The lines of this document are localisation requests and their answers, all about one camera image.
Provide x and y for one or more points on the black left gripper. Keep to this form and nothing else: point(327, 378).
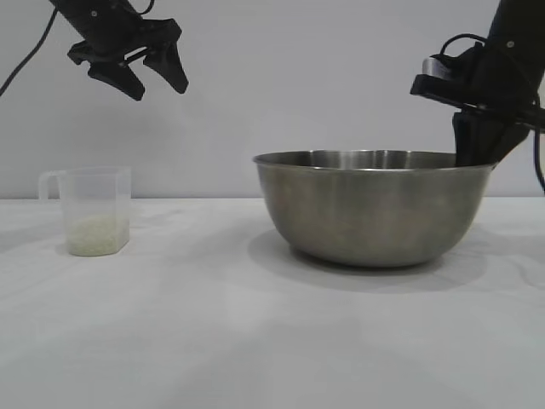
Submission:
point(102, 30)

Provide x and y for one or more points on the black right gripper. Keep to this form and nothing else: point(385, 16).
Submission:
point(511, 81)

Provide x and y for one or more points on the translucent plastic measuring cup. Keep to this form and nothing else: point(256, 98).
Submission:
point(95, 196)

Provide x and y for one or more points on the stainless steel mixing bowl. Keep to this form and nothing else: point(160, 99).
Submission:
point(374, 213)

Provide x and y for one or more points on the white rice grains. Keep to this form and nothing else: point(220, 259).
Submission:
point(98, 236)

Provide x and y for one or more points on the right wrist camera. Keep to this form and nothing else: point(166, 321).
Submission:
point(434, 87)

